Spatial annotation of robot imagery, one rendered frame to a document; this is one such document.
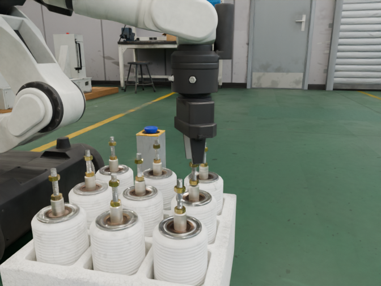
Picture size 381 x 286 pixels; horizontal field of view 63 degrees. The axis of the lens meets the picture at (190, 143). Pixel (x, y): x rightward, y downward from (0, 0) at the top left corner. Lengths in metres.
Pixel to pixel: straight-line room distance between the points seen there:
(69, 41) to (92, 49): 2.10
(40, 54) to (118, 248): 0.68
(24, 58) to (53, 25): 5.84
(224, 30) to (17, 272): 0.56
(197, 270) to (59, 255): 0.25
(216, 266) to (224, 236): 0.10
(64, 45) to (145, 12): 3.83
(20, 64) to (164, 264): 0.68
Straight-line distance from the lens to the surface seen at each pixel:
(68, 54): 4.32
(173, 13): 0.54
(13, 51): 1.00
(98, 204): 0.71
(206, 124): 0.56
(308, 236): 1.07
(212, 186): 0.73
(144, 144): 0.93
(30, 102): 0.93
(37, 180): 1.03
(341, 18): 5.62
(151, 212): 0.66
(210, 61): 0.56
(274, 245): 0.99
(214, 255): 0.62
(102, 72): 6.31
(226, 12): 0.59
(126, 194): 0.68
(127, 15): 0.57
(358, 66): 5.72
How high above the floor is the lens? 0.54
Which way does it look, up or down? 16 degrees down
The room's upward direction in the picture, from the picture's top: straight up
